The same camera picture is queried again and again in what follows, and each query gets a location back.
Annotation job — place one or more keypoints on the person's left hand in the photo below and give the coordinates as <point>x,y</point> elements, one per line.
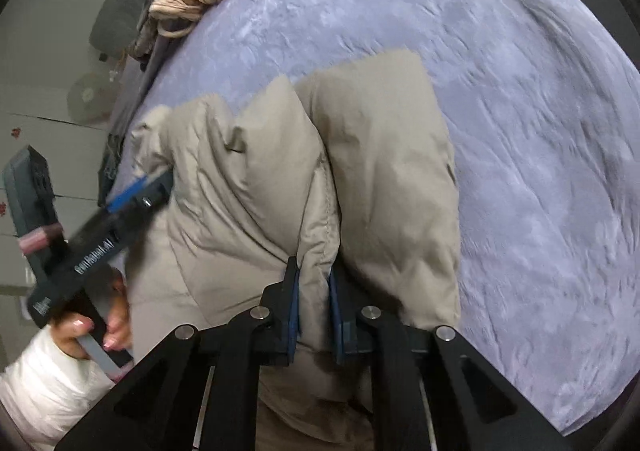
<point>121,321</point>

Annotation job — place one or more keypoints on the beige puffer jacket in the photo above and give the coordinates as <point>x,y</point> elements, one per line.
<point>260,181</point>

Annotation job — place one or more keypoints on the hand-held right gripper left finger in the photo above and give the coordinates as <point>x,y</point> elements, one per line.
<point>292,311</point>

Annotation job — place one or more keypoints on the white round fan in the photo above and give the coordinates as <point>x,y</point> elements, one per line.
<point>90,96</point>

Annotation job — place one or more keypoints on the dark striped cloth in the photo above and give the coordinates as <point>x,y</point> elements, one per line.
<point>147,38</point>

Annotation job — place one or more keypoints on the lavender plush blanket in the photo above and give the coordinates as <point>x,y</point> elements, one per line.
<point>500,131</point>

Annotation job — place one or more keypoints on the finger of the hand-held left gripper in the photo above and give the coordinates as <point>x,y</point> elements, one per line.
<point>127,193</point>

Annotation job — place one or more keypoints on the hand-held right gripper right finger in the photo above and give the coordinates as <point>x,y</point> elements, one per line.
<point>336,321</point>

